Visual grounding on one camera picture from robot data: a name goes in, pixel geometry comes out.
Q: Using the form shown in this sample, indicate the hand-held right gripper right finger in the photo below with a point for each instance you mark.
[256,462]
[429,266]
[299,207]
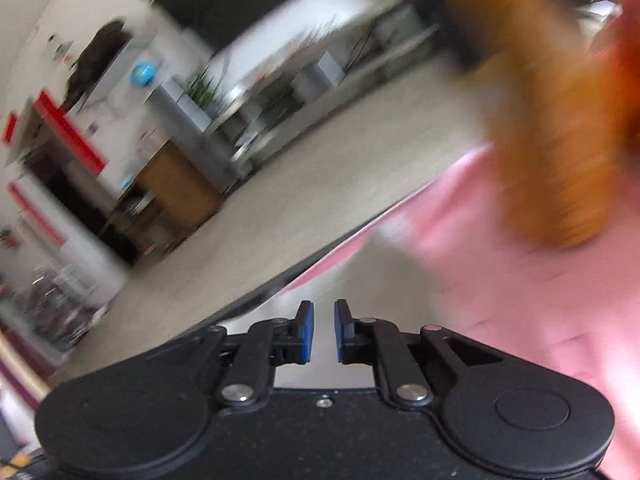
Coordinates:
[343,334]

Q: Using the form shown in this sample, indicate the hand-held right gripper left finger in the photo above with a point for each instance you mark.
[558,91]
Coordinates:
[305,334]

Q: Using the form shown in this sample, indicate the pink garment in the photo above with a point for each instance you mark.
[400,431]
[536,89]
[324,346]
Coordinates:
[500,280]

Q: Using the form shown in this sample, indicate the wooden cabinet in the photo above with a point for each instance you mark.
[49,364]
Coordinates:
[175,190]

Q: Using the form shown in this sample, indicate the grey cabinet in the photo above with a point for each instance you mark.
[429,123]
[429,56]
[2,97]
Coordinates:
[195,135]

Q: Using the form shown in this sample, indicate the green potted plant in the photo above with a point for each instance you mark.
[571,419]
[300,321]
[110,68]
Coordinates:
[202,91]

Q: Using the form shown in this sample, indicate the long white low shelf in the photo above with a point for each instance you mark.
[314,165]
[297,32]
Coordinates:
[320,70]

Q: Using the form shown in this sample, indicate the brown plush toy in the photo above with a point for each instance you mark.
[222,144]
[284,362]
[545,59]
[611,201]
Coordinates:
[550,130]

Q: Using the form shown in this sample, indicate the red and white shelf unit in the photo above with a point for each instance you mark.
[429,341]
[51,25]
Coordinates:
[60,160]

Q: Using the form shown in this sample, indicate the blue globe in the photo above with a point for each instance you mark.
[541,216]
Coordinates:
[143,74]

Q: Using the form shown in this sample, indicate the dark cloth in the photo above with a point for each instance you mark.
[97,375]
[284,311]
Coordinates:
[95,60]

